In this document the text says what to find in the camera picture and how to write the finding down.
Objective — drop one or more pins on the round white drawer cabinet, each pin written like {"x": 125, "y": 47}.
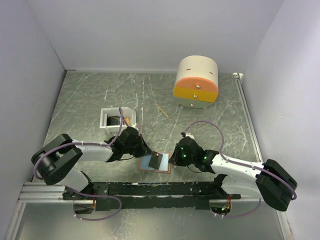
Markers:
{"x": 196, "y": 85}

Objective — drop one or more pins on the gold card stack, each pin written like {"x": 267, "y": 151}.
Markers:
{"x": 128, "y": 120}

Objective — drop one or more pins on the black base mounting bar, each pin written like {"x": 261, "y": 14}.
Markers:
{"x": 149, "y": 195}

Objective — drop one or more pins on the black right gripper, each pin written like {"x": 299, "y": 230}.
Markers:
{"x": 175, "y": 158}

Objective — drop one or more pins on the aluminium rail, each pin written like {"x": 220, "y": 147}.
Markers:
{"x": 238, "y": 79}
{"x": 39, "y": 192}

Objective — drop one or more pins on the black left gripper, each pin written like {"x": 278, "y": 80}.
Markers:
{"x": 144, "y": 149}

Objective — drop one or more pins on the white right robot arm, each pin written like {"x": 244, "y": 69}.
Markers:
{"x": 268, "y": 181}

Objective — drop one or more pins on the aluminium right side rail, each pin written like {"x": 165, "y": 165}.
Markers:
{"x": 238, "y": 79}

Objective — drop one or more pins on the white card storage box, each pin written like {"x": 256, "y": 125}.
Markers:
{"x": 110, "y": 119}

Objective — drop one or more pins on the pink leather card holder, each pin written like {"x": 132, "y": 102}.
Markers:
{"x": 165, "y": 166}

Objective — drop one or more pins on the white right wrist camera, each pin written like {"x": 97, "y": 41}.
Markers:
{"x": 187, "y": 134}

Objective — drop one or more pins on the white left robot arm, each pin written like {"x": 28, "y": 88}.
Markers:
{"x": 55, "y": 162}

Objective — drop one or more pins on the aluminium front rail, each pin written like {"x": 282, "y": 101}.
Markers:
{"x": 39, "y": 192}

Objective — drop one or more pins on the small wooden stick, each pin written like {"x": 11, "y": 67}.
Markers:
{"x": 163, "y": 112}

